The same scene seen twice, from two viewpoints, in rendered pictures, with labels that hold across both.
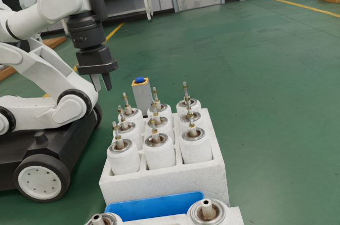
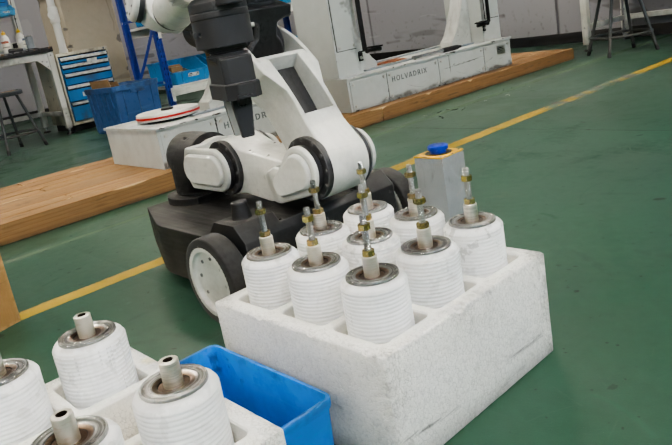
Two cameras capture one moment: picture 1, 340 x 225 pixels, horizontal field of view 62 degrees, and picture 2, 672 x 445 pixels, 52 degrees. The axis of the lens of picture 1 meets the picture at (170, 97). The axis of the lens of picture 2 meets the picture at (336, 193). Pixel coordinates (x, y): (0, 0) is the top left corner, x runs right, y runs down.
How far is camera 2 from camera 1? 68 cm
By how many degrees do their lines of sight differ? 44
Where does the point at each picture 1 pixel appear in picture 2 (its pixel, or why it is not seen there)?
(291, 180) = not seen: outside the picture
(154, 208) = (265, 388)
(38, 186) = (211, 289)
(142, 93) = (431, 178)
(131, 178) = (251, 314)
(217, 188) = (376, 414)
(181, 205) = (300, 407)
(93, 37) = (211, 34)
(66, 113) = (288, 179)
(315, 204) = not seen: outside the picture
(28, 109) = (257, 159)
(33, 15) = not seen: outside the picture
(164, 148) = (307, 281)
